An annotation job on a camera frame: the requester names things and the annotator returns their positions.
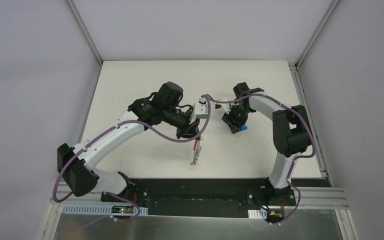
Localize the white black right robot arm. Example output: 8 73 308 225
216 82 314 205

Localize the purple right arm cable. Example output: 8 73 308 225
208 93 317 226

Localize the blue key tag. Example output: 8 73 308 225
240 125 248 131

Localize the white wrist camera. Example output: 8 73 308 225
189 96 211 124
214 98 237 114

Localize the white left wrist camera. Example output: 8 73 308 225
189 96 211 124

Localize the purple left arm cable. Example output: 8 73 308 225
52 94 213 223

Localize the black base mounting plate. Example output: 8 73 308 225
99 178 332 218

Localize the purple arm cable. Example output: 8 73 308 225
52 94 213 223
208 93 317 226

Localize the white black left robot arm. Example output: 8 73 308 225
57 81 208 203

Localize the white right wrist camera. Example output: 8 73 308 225
214 98 237 114

